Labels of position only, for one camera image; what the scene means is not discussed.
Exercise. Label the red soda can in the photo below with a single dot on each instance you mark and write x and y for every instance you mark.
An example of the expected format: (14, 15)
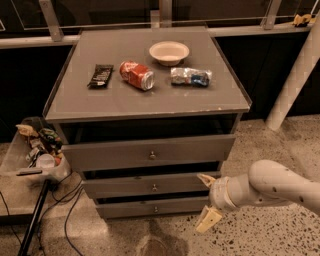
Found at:
(137, 75)

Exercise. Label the grey drawer cabinet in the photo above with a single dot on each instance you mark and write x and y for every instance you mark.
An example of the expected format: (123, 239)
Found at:
(121, 112)

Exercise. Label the crumpled silver blue bag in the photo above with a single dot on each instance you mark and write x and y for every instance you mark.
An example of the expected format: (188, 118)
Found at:
(190, 76)

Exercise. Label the black snack bar wrapper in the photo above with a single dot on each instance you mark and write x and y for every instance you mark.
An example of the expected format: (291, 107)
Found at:
(102, 75)

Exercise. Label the grey bottom drawer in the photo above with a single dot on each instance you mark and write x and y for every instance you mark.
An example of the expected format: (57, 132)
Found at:
(152, 207)

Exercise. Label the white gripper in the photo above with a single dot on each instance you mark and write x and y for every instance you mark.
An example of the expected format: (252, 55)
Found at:
(217, 194)

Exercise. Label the yellow clamp on railing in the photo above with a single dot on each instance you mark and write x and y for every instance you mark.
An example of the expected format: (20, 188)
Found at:
(303, 20)

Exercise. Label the clear plastic trash bin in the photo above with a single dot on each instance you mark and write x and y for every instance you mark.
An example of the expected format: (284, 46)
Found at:
(35, 153)

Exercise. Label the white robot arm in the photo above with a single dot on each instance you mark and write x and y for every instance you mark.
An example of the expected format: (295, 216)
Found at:
(266, 184)

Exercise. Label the grey drawer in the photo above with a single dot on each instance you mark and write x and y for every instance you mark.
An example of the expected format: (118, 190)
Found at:
(143, 185)
(147, 153)
(152, 207)

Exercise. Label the white paper bowl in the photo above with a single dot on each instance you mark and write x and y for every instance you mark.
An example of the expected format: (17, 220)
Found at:
(169, 53)

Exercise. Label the black pole stand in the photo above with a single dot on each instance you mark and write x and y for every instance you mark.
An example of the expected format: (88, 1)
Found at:
(23, 251)

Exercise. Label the grey top drawer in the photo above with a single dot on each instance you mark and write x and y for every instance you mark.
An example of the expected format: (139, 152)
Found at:
(147, 153)

